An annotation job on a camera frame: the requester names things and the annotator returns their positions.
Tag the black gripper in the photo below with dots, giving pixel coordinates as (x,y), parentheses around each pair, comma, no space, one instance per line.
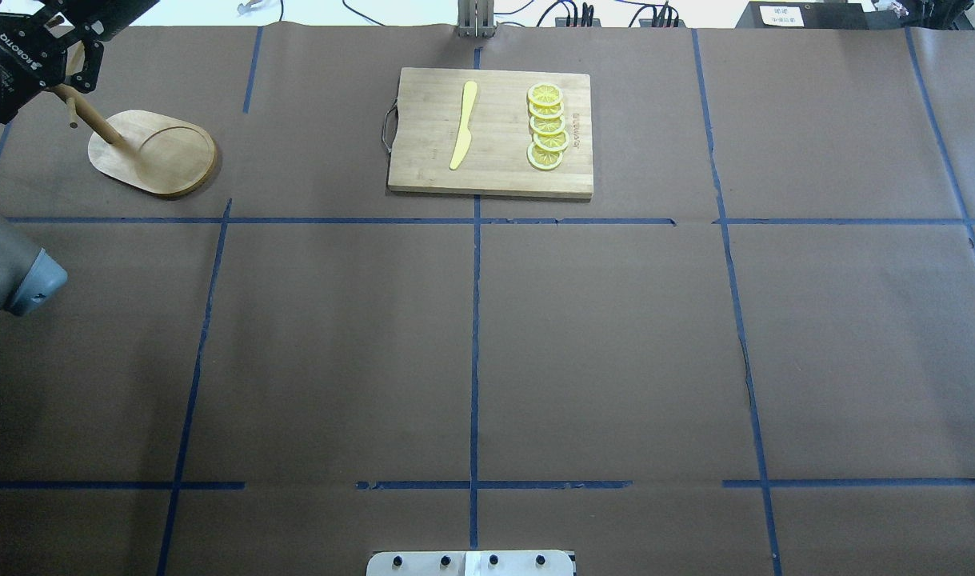
(5,66)

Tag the dark teal mug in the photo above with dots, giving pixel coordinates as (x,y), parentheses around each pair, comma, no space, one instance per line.
(111,12)

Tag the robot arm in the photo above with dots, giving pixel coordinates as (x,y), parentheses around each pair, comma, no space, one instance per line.
(28,275)

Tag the wooden cup storage rack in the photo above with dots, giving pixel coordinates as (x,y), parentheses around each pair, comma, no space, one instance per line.
(157,154)

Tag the bamboo cutting board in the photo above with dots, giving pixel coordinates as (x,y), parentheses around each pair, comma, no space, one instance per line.
(428,103)

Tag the yellow plastic knife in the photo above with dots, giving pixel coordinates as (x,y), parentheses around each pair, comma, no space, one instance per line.
(463,142)

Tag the lemon slice one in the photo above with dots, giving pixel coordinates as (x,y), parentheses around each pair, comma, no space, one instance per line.
(545,95)

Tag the lemon slice two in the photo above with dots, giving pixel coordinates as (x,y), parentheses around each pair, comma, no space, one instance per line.
(546,112)

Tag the lemon slice five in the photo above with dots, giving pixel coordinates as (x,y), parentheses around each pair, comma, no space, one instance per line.
(542,159)

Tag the lemon slice three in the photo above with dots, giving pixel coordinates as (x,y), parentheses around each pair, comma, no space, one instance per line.
(547,127)

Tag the lemon slice four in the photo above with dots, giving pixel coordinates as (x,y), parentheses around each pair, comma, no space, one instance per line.
(556,143)

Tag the black box device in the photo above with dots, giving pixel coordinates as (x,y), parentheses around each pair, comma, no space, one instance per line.
(810,15)

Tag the aluminium frame post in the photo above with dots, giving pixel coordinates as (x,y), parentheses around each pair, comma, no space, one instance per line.
(476,19)

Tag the white camera pole mount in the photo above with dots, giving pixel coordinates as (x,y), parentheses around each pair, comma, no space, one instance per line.
(473,562)

